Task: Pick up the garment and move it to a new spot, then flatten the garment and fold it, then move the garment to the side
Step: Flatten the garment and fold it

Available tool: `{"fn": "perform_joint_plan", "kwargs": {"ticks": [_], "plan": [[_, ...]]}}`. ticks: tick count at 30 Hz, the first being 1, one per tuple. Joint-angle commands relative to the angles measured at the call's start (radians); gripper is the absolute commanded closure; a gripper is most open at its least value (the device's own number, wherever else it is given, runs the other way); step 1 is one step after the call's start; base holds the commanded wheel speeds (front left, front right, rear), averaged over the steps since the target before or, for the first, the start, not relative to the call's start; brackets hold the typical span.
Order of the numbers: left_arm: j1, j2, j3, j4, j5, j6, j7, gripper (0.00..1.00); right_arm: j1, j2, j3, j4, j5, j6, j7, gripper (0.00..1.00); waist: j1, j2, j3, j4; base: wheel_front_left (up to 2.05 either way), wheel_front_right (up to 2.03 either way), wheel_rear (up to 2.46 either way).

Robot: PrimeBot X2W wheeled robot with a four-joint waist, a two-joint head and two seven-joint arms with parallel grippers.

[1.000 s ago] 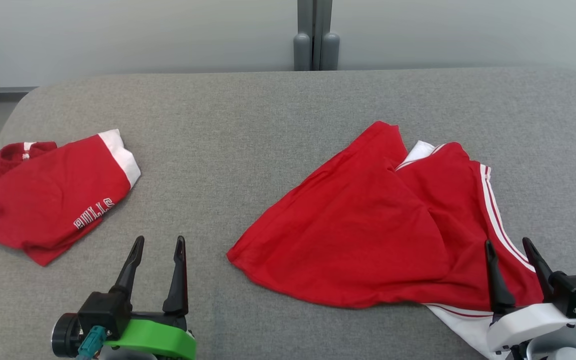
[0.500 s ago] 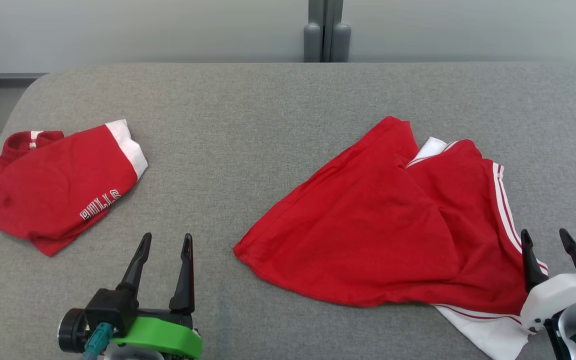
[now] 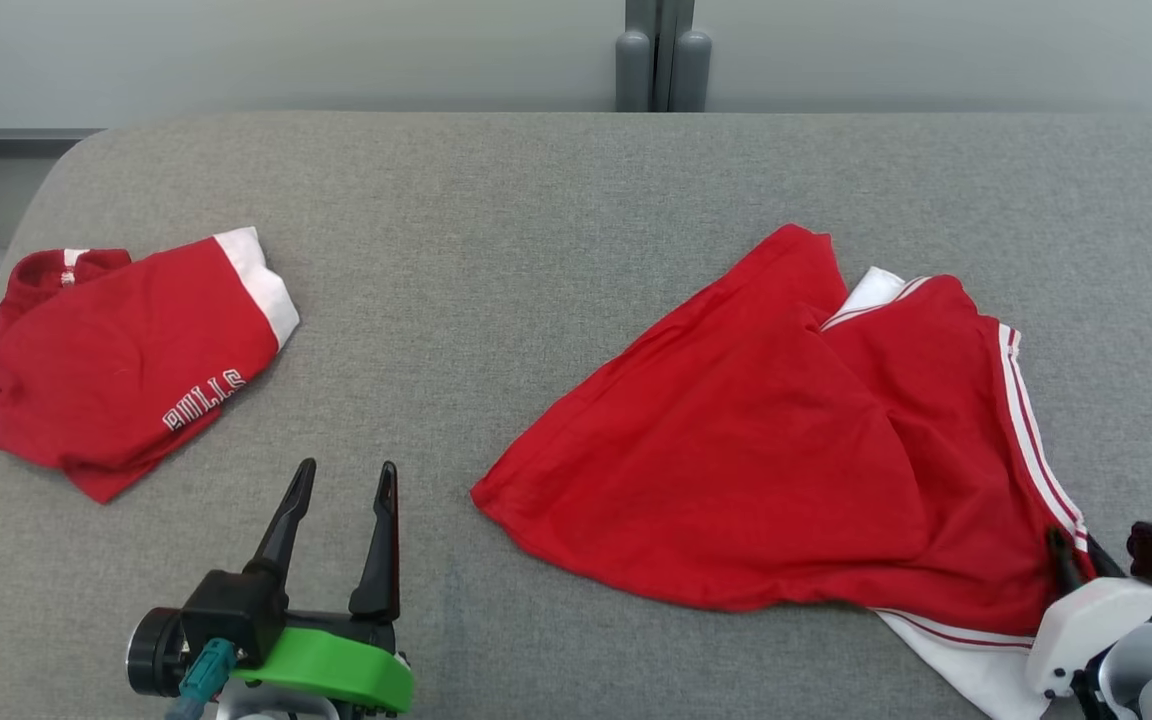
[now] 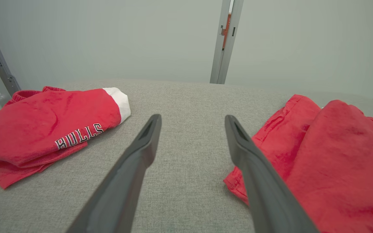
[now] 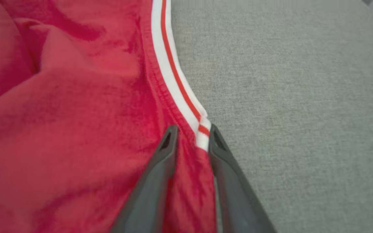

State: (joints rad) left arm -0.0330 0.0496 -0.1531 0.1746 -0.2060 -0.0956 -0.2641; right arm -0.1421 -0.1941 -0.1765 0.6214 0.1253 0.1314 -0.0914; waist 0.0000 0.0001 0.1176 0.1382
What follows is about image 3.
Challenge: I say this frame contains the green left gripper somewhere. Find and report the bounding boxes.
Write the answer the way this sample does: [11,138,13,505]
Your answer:
[231,458,416,715]

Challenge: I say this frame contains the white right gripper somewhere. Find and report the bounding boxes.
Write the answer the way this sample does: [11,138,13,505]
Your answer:
[1024,527,1152,699]

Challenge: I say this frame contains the red Bulls shorts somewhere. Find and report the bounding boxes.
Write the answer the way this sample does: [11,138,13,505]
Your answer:
[0,226,300,504]

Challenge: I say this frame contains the red Bulls jersey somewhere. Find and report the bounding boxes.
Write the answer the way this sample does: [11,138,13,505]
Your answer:
[471,223,1092,720]

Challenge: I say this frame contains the grey fabric sofa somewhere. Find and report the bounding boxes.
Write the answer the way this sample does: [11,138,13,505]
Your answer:
[0,110,1152,720]

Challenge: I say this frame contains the grey partition post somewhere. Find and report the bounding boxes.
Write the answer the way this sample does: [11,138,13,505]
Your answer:
[614,0,714,113]

